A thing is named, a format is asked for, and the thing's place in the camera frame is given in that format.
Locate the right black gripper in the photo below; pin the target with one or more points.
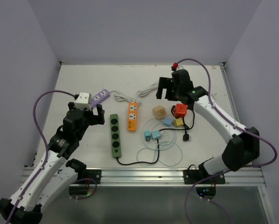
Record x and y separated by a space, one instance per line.
166 83

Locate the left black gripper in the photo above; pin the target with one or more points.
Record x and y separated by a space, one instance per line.
95 119

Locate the green power strip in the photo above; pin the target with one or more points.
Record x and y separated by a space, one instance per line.
115 136

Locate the beige cube socket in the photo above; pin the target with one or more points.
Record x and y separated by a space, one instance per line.
159 112

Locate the red cube socket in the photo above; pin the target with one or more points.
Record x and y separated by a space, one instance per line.
180 110

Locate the light blue usb charger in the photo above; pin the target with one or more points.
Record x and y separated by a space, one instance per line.
167 122

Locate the yellow usb charger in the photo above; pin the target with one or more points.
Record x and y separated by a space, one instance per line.
178 122

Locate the teal charger cube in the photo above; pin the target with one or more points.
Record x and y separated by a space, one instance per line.
147 135
156 135

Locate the purple usb hub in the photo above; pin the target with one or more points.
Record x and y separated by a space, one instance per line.
100 97

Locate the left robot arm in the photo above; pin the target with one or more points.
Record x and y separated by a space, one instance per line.
55 171

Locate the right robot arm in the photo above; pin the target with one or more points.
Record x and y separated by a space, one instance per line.
242 143

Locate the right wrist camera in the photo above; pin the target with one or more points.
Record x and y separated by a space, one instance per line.
176 67

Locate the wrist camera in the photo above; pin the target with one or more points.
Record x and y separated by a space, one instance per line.
83 101
176 67

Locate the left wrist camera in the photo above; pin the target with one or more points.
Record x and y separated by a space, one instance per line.
83 101

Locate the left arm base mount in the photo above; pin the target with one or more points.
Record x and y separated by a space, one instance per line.
88 175

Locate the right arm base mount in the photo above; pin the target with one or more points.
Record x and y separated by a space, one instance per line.
192 175

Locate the aluminium front rail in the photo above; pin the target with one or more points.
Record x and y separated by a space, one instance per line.
162 177

